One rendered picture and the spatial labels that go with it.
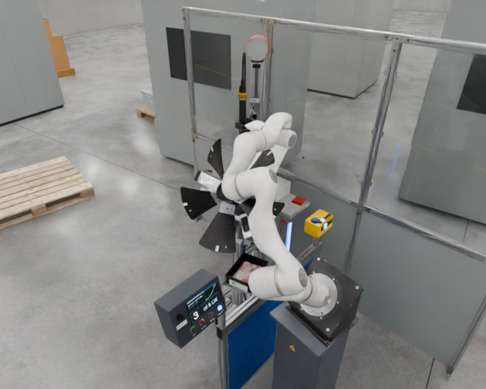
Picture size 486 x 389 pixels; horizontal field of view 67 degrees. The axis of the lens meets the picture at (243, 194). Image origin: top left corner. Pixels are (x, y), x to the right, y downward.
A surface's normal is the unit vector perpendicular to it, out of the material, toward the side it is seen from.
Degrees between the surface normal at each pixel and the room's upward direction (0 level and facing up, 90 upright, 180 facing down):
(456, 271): 90
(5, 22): 90
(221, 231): 50
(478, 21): 90
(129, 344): 0
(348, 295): 46
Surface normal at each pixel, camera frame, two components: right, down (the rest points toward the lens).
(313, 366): -0.07, 0.54
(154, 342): 0.00, -0.84
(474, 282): -0.68, 0.40
